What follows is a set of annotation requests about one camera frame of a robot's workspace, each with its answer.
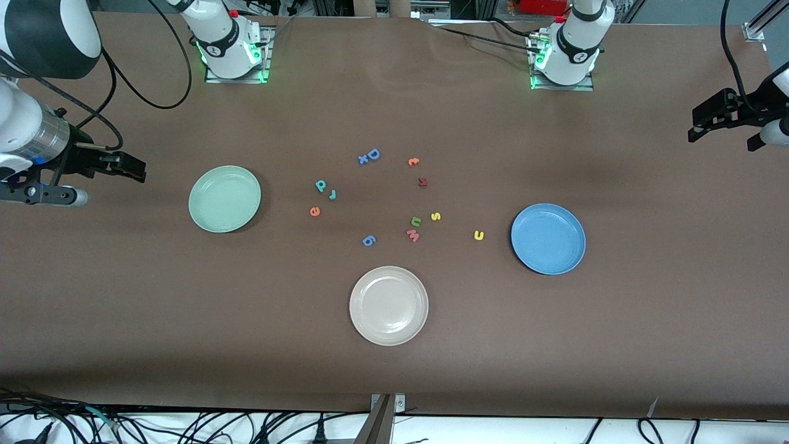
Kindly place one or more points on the aluminium profile beam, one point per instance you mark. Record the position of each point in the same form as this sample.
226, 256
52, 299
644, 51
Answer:
376, 425

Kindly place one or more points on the beige plate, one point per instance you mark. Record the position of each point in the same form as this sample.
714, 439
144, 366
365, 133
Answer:
388, 305

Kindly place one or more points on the teal letter a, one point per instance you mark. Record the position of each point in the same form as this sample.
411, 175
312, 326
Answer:
320, 186

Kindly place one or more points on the small metal bracket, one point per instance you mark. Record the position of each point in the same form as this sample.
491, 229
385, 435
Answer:
400, 404

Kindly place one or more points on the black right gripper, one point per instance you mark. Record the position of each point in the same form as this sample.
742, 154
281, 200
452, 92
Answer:
78, 158

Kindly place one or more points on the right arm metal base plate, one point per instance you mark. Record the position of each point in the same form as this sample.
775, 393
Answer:
216, 79

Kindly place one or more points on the black power plug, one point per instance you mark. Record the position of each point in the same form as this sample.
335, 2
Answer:
320, 435

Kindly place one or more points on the pink letter w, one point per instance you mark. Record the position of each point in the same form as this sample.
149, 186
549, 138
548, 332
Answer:
413, 235

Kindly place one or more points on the red box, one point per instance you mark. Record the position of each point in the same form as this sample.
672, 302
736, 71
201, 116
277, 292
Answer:
545, 6

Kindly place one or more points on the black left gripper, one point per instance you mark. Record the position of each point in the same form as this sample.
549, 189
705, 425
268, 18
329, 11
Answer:
743, 109

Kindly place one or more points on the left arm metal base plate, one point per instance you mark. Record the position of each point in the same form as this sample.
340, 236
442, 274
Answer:
585, 88

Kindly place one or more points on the brown table cover sheet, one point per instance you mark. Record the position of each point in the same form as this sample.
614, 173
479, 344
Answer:
123, 308

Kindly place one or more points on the blue letter g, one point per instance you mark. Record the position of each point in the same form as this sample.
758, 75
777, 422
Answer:
368, 241

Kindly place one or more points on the blue letter D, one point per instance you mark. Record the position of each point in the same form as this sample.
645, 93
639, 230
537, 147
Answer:
376, 154

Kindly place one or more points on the aluminium frame corner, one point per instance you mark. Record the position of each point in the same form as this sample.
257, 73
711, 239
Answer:
755, 31

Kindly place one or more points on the green plate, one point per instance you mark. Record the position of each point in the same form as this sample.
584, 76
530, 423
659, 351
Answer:
216, 209

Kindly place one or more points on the blue plate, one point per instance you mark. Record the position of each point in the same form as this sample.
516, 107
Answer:
548, 246

